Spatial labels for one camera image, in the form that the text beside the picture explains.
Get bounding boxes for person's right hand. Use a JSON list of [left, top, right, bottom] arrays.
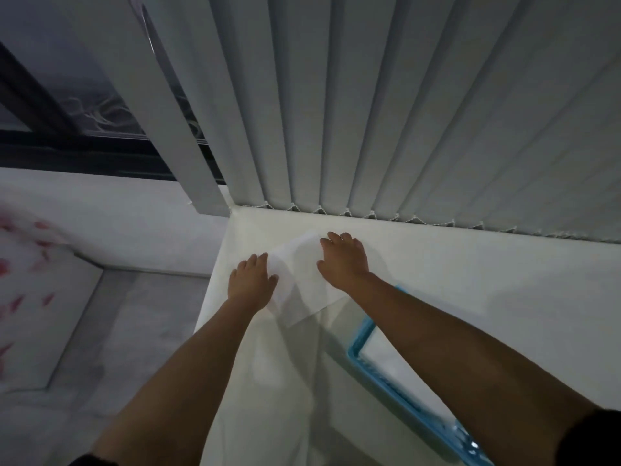
[[316, 231, 373, 293]]

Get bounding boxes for white vertical window blinds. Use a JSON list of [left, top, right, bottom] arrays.
[[50, 0, 621, 244]]

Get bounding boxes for white cleaning wipe sheet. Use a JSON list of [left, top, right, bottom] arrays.
[[264, 231, 351, 329]]

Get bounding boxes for blue plastic basket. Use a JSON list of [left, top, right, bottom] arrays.
[[346, 284, 495, 466]]

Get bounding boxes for person's left hand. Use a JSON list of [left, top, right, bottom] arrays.
[[227, 252, 280, 314]]

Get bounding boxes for white red floral bedsheet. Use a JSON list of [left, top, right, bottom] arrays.
[[0, 203, 105, 394]]

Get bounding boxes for dark window frame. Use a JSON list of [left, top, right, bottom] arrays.
[[0, 40, 227, 186]]

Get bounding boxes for ornate metal window grille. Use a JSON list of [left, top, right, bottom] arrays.
[[58, 93, 205, 142]]

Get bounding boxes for person's right forearm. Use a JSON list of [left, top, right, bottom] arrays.
[[347, 272, 600, 466]]

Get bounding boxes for black sleeve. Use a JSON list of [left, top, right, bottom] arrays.
[[68, 453, 120, 466], [555, 409, 621, 466]]

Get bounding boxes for person's left forearm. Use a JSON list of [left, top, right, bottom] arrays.
[[91, 297, 263, 466]]

